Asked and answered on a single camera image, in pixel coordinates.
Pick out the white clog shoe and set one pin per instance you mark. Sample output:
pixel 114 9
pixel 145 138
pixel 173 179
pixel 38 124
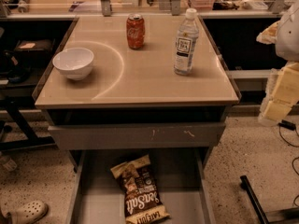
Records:
pixel 29 213

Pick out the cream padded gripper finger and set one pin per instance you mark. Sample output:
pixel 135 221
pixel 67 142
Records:
pixel 269 35
pixel 281 94

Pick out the clear plastic water bottle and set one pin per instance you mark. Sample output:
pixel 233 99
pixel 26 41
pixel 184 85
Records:
pixel 187 35

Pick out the brown Late July chip bag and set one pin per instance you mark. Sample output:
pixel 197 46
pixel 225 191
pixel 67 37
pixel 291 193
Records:
pixel 142 202

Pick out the black power adapter with cable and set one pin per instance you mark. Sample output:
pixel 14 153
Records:
pixel 289 126

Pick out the grey drawer cabinet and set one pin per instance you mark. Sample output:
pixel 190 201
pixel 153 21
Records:
pixel 138 86

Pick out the white ceramic bowl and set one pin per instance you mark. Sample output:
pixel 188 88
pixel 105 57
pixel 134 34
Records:
pixel 74 63

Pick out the red Coca-Cola can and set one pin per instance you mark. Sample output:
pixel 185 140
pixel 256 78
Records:
pixel 135 31

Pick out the closed grey top drawer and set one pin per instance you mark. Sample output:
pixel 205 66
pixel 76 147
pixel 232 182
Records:
pixel 145 135

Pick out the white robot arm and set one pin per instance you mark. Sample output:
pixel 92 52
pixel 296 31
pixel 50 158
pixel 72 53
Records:
pixel 287 46

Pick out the open grey middle drawer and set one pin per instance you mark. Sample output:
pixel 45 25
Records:
pixel 178 172

